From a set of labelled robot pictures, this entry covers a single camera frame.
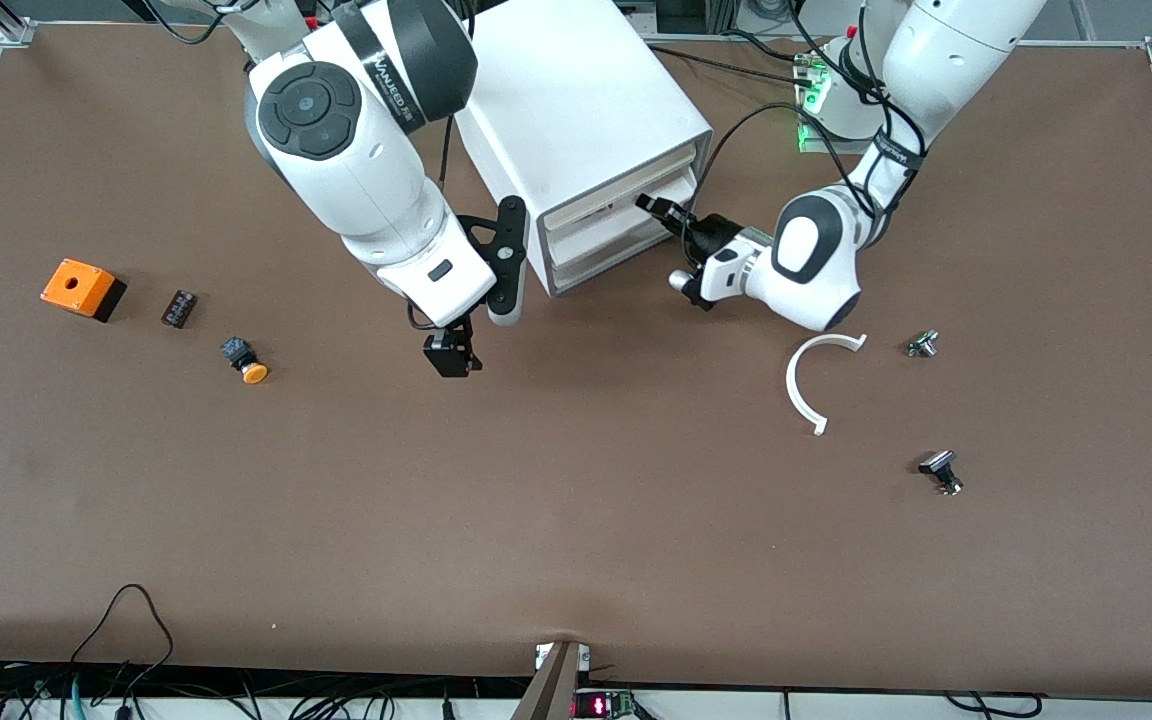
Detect white deep drawer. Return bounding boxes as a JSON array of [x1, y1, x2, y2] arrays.
[[543, 205, 702, 298]]

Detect white drawer cabinet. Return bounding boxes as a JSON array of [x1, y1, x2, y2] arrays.
[[454, 0, 715, 298]]

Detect orange mushroom push button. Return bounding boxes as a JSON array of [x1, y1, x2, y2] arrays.
[[220, 336, 271, 386]]

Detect black silver button component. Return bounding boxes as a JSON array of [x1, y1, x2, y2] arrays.
[[917, 450, 965, 497]]

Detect white curved plastic arc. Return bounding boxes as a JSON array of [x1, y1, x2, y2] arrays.
[[785, 333, 869, 437]]

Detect orange box with hole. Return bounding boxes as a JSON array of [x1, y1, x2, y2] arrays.
[[40, 258, 127, 323]]

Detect circuit board red display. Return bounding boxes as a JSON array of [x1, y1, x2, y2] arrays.
[[572, 688, 637, 720]]

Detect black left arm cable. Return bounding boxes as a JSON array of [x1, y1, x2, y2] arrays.
[[691, 0, 929, 273]]

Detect black table cable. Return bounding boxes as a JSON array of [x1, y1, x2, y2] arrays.
[[641, 40, 805, 67], [674, 52, 812, 89]]

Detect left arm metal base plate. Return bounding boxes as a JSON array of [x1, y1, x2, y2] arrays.
[[796, 112, 882, 155]]

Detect small white bracket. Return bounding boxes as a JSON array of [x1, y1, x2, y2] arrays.
[[534, 643, 593, 673]]

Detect brown wedge post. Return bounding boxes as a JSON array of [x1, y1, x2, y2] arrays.
[[511, 640, 583, 720]]

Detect black looped cable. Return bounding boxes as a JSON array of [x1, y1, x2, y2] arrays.
[[66, 583, 175, 691]]

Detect black cable bundle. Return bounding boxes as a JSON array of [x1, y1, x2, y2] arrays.
[[0, 660, 497, 720]]

